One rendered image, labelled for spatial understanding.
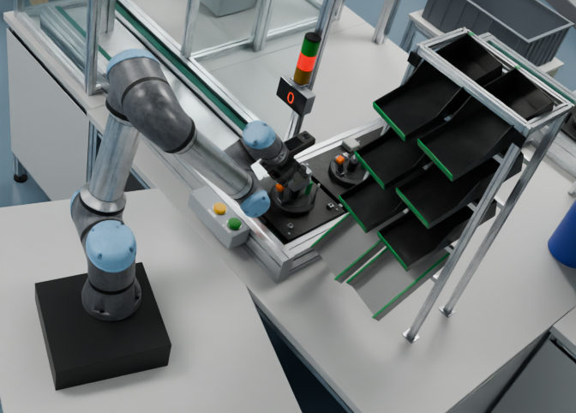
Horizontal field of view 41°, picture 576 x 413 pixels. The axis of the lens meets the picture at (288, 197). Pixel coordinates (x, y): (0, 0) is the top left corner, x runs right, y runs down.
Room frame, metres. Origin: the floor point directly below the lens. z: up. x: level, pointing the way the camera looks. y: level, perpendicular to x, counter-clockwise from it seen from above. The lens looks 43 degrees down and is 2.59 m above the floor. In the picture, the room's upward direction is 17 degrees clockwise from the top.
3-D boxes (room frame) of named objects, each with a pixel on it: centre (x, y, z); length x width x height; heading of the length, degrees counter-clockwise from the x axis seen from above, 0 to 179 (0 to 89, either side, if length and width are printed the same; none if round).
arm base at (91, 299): (1.20, 0.36, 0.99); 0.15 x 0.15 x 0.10
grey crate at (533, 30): (3.74, -0.76, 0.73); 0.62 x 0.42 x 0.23; 53
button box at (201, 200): (1.61, 0.18, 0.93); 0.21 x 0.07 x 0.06; 53
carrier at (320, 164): (1.93, -0.17, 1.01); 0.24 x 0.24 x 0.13; 53
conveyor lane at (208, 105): (1.93, 0.21, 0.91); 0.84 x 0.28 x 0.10; 53
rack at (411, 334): (1.61, -0.38, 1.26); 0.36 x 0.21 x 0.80; 53
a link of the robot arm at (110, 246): (1.21, 0.38, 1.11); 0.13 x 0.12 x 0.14; 36
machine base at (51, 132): (2.74, 0.56, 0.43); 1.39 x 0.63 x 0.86; 143
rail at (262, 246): (1.77, 0.30, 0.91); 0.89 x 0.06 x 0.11; 53
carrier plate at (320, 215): (1.73, -0.01, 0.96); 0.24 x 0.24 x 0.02; 53
